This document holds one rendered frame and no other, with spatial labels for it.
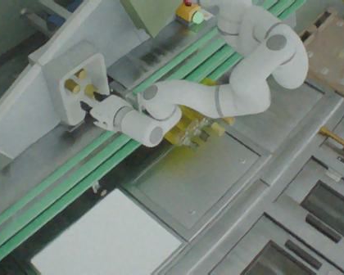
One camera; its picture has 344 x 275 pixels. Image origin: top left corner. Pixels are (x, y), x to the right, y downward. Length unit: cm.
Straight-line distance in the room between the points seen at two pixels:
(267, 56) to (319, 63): 441
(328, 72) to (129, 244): 421
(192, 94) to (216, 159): 57
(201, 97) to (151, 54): 52
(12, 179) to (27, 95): 28
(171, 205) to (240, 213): 24
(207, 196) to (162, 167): 20
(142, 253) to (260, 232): 41
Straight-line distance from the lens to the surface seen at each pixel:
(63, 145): 155
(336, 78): 539
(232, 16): 138
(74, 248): 156
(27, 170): 153
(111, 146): 154
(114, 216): 159
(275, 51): 112
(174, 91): 118
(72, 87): 147
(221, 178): 167
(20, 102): 144
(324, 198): 175
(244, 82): 110
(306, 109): 197
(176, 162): 169
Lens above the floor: 170
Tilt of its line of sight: 30 degrees down
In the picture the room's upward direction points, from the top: 126 degrees clockwise
